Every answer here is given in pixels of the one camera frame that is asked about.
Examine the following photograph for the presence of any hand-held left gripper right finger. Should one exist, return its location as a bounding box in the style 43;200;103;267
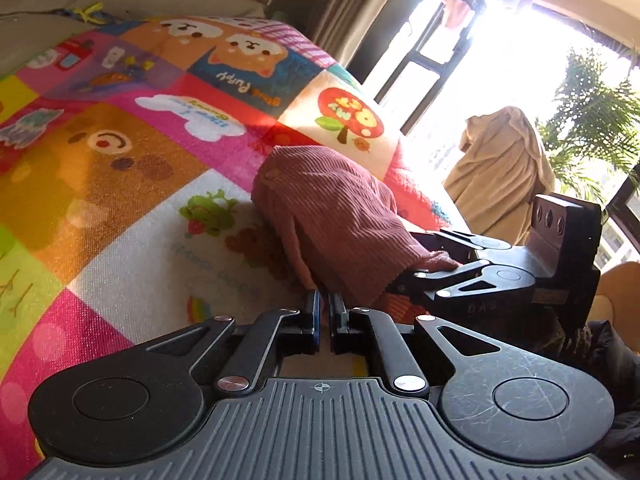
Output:
327;292;506;397

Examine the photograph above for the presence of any colourful cartoon printed mat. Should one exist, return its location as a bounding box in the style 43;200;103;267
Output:
0;15;473;467

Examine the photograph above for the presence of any pink ribbed garment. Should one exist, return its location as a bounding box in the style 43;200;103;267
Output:
250;145;462;322

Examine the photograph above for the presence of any wooden chair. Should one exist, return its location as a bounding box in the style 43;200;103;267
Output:
592;261;640;328

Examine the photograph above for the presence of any black window frame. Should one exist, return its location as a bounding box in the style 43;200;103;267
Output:
372;0;483;137

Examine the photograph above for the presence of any green palm plant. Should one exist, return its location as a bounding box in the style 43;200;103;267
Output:
536;46;640;213

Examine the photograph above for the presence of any beige cloth draped on chair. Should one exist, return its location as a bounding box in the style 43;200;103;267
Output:
442;105;557;247

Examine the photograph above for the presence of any green and yellow strap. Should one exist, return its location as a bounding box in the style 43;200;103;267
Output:
51;1;117;27

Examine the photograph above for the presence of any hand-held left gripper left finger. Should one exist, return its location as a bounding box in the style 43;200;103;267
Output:
145;290;323;396

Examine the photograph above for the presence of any beige curtain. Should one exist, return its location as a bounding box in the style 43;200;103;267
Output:
265;0;417;70

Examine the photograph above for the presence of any dark cloth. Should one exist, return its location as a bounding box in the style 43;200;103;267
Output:
547;310;640;463

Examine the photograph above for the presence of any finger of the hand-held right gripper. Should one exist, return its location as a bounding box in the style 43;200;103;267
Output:
410;228;485;262
386;259;501;312

